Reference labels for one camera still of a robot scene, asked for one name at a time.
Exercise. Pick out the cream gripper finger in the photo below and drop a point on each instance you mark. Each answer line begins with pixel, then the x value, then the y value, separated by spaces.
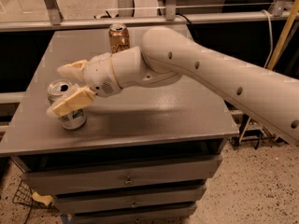
pixel 75 99
pixel 73 70

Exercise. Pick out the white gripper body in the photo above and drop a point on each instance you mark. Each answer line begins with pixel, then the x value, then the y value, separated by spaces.
pixel 99 73

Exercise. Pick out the white green 7up can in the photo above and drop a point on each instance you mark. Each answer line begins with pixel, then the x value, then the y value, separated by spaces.
pixel 58 92

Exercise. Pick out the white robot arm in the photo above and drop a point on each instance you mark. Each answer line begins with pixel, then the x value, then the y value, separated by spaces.
pixel 163 57

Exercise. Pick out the gold brown soda can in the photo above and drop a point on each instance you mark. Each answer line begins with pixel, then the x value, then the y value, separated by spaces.
pixel 118 37

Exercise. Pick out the grey drawer cabinet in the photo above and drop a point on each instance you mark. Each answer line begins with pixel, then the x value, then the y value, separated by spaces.
pixel 143 154

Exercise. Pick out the black wire basket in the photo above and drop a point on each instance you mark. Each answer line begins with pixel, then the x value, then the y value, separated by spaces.
pixel 23 196

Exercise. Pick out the metal railing frame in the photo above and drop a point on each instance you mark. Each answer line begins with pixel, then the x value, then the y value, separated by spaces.
pixel 33 15

